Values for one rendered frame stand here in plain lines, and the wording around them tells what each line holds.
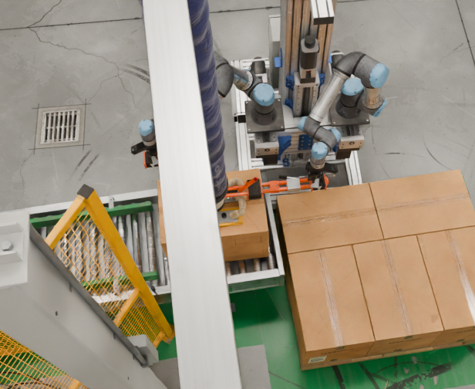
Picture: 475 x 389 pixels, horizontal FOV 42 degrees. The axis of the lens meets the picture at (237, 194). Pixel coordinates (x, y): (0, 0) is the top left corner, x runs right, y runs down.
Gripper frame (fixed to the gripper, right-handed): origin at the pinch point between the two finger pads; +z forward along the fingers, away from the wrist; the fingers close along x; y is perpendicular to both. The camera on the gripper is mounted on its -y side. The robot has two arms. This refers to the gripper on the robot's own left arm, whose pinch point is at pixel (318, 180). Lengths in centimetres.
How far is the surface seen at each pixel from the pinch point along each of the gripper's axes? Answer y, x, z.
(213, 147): 54, 10, -64
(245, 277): 46, 33, 49
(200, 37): 52, 9, -135
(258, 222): 34.9, 14.5, 13.5
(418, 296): -53, 55, 54
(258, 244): 36, 20, 31
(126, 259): 100, 47, -36
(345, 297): -11, 50, 54
